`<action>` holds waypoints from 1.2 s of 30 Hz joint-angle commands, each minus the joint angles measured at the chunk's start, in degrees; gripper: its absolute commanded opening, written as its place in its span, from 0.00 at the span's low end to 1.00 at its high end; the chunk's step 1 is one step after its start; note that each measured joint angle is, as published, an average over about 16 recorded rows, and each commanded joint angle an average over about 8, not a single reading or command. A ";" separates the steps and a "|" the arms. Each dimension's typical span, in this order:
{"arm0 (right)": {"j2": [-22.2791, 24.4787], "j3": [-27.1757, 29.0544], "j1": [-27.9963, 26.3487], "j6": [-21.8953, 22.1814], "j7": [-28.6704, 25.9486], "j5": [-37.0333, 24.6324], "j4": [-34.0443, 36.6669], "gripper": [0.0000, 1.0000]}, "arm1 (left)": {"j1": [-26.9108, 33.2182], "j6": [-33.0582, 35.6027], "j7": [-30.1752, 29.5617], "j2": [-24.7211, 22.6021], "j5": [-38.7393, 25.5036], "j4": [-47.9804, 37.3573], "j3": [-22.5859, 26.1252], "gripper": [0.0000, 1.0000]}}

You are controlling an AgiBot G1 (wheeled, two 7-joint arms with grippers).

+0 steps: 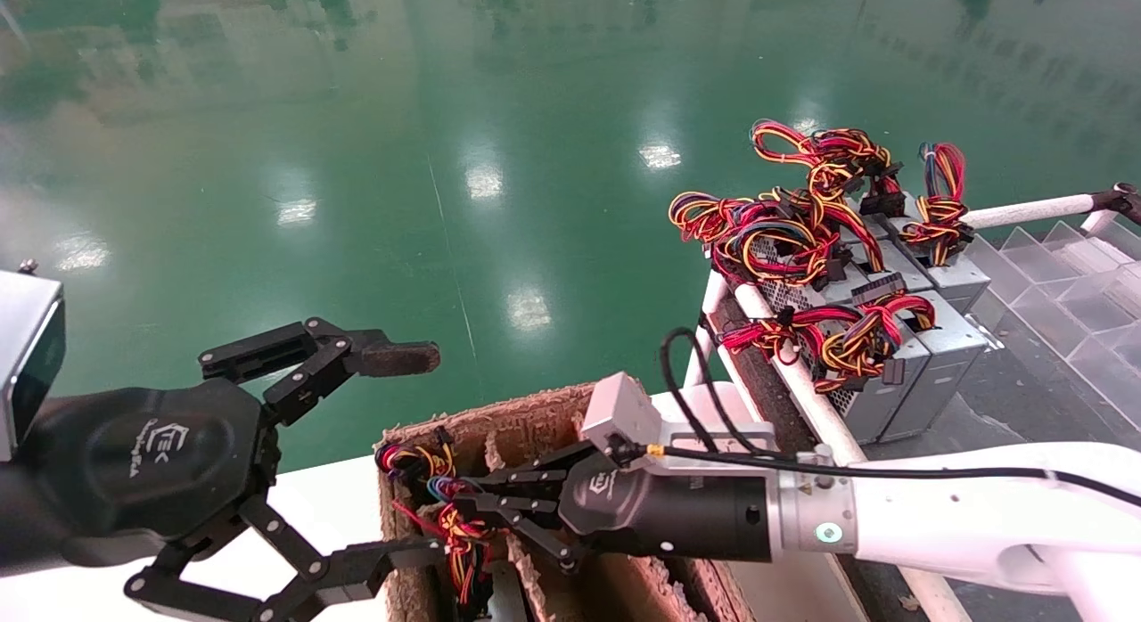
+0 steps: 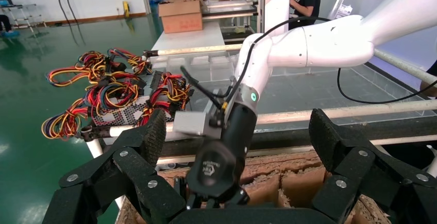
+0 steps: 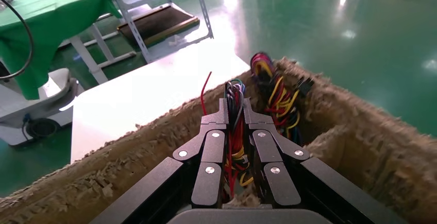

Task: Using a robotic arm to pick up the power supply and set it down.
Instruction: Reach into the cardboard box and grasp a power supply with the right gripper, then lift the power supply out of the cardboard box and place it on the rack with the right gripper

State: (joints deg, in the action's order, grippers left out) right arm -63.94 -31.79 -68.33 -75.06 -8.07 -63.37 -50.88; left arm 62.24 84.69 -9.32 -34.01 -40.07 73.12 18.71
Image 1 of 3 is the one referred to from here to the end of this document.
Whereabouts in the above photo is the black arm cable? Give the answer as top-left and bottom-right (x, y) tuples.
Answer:
(642, 326), (1141, 509)

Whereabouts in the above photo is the black foam edge strip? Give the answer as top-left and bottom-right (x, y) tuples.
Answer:
(711, 288), (892, 622)

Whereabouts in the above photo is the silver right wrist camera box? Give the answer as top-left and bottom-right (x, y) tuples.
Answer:
(580, 371), (666, 455)

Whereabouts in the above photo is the clear acrylic divider tray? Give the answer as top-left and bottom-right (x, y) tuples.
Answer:
(967, 219), (1141, 427)

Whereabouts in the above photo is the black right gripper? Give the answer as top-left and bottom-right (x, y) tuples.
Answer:
(456, 443), (773, 575)

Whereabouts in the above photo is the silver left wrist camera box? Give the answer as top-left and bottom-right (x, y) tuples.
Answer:
(0, 259), (68, 462)

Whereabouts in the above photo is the cardboard box with dividers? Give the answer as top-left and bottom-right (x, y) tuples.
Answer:
(373, 381), (759, 622)

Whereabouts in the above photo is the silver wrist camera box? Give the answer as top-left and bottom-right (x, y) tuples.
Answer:
(0, 259), (68, 462)
(580, 371), (666, 455)

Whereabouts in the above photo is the grey power supply with cables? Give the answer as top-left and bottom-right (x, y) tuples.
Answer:
(426, 473), (497, 605)
(669, 190), (855, 311)
(718, 303), (932, 445)
(374, 429), (457, 507)
(878, 141), (992, 316)
(818, 277), (992, 440)
(751, 119), (907, 275)

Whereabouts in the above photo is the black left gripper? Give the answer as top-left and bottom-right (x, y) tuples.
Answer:
(21, 316), (445, 622)

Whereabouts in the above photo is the white pipe rack frame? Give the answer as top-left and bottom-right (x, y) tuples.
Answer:
(682, 184), (1141, 622)

